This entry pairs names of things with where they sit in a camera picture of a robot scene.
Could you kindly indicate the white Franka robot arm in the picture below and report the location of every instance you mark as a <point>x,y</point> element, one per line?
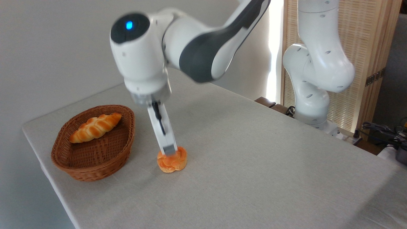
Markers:
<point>203,47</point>

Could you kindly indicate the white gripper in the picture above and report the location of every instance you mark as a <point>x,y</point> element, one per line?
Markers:
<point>163,133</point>

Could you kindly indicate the grey fabric tablecloth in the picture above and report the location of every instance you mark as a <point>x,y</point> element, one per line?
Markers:
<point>254,171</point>

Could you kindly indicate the wooden rattan folding screen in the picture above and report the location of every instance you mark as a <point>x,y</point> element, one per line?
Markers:
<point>359,31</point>

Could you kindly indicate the brass screen hinge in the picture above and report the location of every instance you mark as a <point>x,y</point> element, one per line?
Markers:
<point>375,77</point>

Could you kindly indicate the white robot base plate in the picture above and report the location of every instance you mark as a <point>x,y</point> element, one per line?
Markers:
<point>335,131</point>

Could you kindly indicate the long braided bread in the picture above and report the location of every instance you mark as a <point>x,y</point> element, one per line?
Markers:
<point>95,126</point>

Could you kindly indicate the round bread roll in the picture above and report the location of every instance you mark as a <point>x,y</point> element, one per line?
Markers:
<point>173,163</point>

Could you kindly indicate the brown wicker basket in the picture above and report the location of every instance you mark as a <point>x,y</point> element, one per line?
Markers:
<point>95,165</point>

